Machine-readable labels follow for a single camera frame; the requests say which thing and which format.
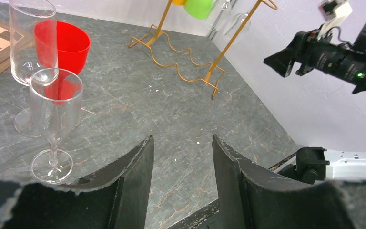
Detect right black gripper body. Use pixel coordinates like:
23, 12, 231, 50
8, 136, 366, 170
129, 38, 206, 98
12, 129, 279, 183
295, 34, 333, 76

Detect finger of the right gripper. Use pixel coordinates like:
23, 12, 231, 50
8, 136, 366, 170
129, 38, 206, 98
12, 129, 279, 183
263, 47, 296, 78
296, 30, 319, 43

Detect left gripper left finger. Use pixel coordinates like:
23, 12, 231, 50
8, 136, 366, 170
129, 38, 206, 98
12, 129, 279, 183
56, 135, 154, 229

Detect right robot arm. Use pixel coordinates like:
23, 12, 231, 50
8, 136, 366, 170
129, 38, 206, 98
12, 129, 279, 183
264, 22, 366, 185

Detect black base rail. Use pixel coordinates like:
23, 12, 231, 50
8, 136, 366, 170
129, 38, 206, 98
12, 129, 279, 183
167, 153, 297, 229

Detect gold wire glass rack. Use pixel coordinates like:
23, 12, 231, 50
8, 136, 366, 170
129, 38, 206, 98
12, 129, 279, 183
128, 0, 278, 101

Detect orange wine glass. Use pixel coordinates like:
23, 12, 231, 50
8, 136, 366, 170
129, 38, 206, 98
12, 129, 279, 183
172, 0, 186, 6

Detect clear green-rimmed wine glass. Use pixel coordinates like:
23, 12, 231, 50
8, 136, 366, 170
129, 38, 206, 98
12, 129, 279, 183
29, 68, 83, 184

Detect red wine glass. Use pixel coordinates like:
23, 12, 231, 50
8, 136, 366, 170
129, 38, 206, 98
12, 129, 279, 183
34, 20, 91, 104

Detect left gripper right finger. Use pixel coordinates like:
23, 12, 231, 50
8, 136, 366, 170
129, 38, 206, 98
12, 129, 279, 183
212, 135, 311, 229

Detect clear back wine glass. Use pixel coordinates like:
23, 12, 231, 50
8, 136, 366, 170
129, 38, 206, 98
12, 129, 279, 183
205, 0, 237, 40

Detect green wine glass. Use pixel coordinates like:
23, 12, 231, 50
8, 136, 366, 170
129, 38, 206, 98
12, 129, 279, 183
183, 0, 213, 20

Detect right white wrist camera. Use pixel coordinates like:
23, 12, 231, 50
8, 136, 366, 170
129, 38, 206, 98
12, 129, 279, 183
318, 0, 353, 33

